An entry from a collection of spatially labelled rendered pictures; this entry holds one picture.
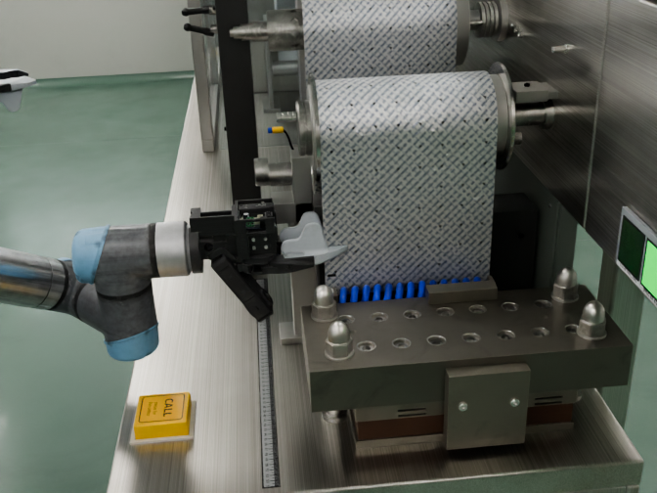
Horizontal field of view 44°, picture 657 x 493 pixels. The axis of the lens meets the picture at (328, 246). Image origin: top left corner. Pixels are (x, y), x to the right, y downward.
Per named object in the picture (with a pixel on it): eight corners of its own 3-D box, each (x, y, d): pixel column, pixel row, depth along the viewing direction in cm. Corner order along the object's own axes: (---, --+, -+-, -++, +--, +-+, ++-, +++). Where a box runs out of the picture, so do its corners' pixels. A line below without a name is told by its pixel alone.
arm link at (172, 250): (159, 288, 109) (165, 260, 117) (195, 285, 110) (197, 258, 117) (153, 236, 106) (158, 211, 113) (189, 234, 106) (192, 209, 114)
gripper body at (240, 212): (279, 218, 107) (186, 225, 106) (283, 277, 110) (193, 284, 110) (277, 197, 114) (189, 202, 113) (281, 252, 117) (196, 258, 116)
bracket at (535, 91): (504, 93, 115) (505, 79, 114) (545, 91, 116) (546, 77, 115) (515, 103, 111) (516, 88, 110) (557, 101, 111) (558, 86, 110)
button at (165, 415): (141, 409, 114) (138, 394, 113) (192, 404, 115) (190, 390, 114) (135, 441, 108) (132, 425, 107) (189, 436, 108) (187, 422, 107)
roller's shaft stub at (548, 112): (495, 126, 117) (497, 96, 115) (543, 123, 117) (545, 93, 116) (503, 136, 113) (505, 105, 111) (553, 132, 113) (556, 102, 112)
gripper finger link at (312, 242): (349, 224, 109) (279, 228, 108) (350, 264, 111) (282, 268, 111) (347, 214, 111) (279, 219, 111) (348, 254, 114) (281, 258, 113)
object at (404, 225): (326, 295, 117) (321, 173, 109) (487, 283, 119) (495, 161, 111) (326, 296, 116) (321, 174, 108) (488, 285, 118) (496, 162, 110)
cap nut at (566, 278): (547, 291, 114) (549, 261, 112) (573, 289, 114) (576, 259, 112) (556, 303, 111) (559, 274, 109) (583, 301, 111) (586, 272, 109)
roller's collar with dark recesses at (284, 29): (268, 47, 135) (265, 7, 132) (304, 45, 135) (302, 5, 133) (269, 55, 129) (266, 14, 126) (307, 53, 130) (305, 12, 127)
